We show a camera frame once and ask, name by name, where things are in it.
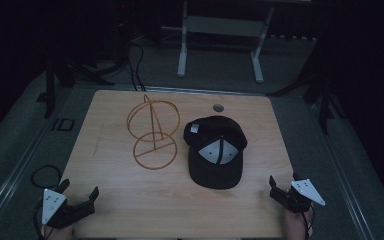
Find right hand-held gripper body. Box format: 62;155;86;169
269;178;326;214

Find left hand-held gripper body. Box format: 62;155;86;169
41;188;97;230

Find black baseball cap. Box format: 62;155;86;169
183;115;249;191

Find gold wire hat stand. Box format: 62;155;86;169
126;94;181;171

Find person's right hand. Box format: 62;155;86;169
282;208;315;240

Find person's left hand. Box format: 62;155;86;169
41;224;76;240

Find black square floor socket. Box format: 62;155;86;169
50;117;76;132

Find black tripod stand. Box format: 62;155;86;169
265;71;348;136
43;58;116;120

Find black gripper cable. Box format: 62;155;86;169
32;199;53;240
299;205;316;240

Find black looped cable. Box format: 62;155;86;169
30;164;63;190

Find metal floor rail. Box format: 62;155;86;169
308;103;376;240
0;87;91;234

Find black floor cables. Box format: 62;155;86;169
126;41;147;92

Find white metal stand frame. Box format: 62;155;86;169
176;0;276;84

